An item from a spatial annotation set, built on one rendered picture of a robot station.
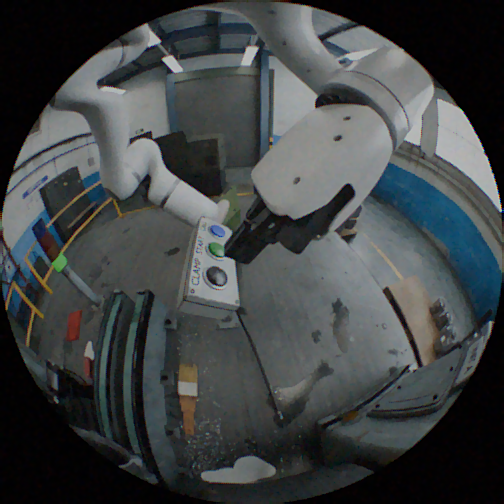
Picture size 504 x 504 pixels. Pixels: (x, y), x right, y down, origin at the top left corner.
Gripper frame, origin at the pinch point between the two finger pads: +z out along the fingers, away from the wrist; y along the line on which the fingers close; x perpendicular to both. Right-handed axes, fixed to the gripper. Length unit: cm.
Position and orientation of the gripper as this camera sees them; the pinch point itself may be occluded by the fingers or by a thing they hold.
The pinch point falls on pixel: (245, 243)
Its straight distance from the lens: 15.2
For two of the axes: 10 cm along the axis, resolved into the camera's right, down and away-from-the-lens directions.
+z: -5.9, 6.5, 4.8
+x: 7.9, 3.5, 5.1
